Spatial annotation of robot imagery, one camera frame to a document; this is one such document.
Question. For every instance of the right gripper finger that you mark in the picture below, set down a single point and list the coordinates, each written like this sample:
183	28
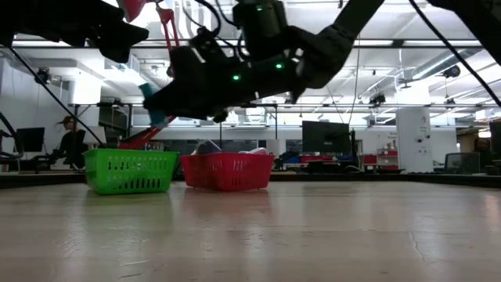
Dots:
184	100

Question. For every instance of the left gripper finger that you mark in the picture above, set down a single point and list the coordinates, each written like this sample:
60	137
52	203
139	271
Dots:
117	39

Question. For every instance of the teal box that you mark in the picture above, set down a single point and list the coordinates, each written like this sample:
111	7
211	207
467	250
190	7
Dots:
158	117

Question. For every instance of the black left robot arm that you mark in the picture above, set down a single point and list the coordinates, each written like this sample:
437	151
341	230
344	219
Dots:
9	19

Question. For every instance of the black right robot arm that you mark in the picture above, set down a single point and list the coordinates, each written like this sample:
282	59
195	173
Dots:
336	43

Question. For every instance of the grey office chair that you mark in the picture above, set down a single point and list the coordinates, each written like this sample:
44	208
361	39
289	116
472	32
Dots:
462	162

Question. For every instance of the red desk lamp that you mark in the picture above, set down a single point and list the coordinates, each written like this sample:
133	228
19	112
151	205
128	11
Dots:
133	9

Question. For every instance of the black ceiling spotlight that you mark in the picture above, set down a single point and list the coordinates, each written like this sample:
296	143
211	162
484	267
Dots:
377	98
452	71
42	75

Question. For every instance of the red plastic basket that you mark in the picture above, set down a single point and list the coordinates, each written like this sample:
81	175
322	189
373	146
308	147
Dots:
203	176

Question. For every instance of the white lampshade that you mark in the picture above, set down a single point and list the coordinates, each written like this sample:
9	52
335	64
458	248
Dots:
99	133

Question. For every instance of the green plastic basket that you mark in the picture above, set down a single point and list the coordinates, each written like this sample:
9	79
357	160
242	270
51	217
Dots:
129	175

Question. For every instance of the person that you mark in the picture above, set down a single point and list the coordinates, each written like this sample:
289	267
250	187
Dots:
72	143

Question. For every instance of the black computer monitor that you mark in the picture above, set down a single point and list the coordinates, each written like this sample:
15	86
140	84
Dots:
326	137
31	139

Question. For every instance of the red storage shelf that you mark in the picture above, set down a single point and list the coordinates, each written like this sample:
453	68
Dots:
387	160

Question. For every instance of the white round column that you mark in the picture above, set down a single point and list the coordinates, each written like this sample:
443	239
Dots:
414	133

